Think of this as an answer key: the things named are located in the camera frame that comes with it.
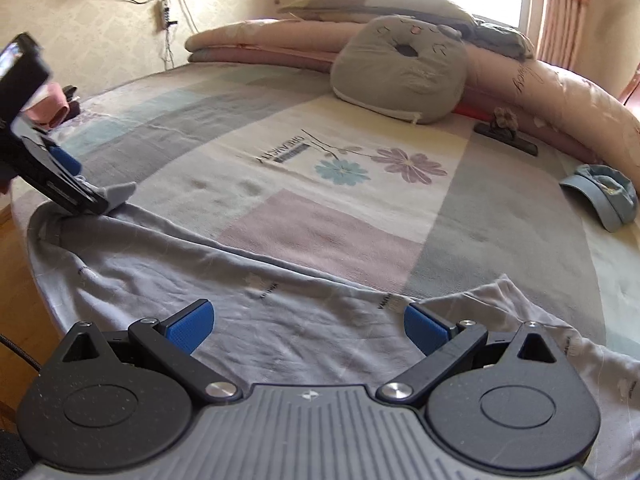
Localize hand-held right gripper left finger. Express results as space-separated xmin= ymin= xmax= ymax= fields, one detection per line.
xmin=50 ymin=298 xmax=243 ymax=408

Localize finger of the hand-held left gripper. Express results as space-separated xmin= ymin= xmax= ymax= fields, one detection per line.
xmin=82 ymin=194 xmax=111 ymax=217
xmin=45 ymin=142 xmax=101 ymax=199

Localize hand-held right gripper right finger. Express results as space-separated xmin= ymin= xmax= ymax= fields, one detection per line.
xmin=376 ymin=302 xmax=566 ymax=408

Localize light grey pants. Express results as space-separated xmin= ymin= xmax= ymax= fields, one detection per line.
xmin=27 ymin=182 xmax=640 ymax=480

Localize folded pink clothes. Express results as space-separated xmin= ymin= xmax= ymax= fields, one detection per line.
xmin=25 ymin=82 xmax=71 ymax=130

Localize black hair clip with flower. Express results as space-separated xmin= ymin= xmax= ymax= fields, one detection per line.
xmin=474 ymin=107 xmax=540 ymax=157

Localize blue cap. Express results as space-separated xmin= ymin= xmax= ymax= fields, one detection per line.
xmin=559 ymin=164 xmax=638 ymax=233

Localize grey cat face cushion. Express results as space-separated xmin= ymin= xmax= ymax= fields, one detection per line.
xmin=331 ymin=15 xmax=471 ymax=125

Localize pink rolled quilt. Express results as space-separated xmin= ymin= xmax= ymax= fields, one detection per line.
xmin=185 ymin=17 xmax=640 ymax=196

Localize crumpled blue grey cloth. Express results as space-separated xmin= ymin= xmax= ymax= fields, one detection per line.
xmin=467 ymin=16 xmax=536 ymax=60

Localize grey cream patterned pillow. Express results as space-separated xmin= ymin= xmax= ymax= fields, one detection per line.
xmin=277 ymin=0 xmax=478 ymax=28

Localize pink plaid curtain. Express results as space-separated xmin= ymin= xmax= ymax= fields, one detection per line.
xmin=537 ymin=0 xmax=608 ymax=68

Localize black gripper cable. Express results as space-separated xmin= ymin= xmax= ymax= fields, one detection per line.
xmin=0 ymin=332 xmax=42 ymax=375

